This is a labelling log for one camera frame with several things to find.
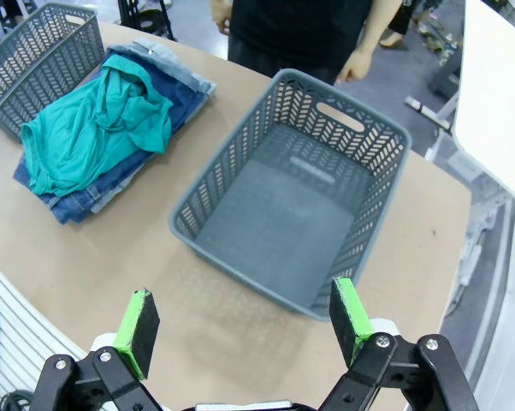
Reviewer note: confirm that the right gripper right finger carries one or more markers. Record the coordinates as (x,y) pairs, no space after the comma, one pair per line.
(347,317)

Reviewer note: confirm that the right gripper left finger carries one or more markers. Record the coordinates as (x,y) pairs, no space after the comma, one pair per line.
(137,334)

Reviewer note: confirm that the teal knit top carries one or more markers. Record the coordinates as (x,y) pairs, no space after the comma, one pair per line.
(82,141)

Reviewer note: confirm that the dark blue denim shorts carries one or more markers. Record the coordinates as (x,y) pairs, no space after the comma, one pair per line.
(185,103)

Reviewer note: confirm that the light blue denim shorts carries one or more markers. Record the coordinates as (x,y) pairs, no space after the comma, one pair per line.
(176,60)

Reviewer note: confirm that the person's left forearm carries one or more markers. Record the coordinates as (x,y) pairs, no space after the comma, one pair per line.
(375,25)

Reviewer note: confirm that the person's left hand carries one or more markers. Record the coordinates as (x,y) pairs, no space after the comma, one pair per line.
(355,66)

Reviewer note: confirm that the person's right hand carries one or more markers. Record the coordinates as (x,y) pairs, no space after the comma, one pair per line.
(221,17)

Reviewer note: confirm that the grey plastic lattice basket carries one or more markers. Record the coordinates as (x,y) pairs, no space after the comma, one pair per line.
(26,73)
(274,222)

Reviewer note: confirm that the grey metal table foot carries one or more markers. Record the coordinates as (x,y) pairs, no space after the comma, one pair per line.
(437,111)

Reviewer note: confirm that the white table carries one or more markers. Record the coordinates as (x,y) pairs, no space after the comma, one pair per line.
(497,85)

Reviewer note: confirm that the person in black T-shirt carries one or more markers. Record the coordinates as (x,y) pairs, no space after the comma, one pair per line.
(291,34)

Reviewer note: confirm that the black tripod stand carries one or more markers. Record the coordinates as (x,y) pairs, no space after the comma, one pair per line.
(155,17)

